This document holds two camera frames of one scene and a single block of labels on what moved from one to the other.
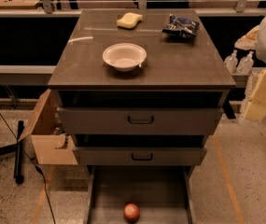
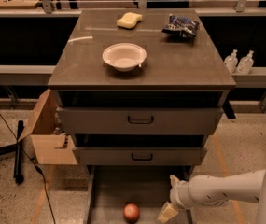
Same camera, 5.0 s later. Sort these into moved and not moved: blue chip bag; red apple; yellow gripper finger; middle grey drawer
Moved: yellow gripper finger
Not moved: red apple; blue chip bag; middle grey drawer
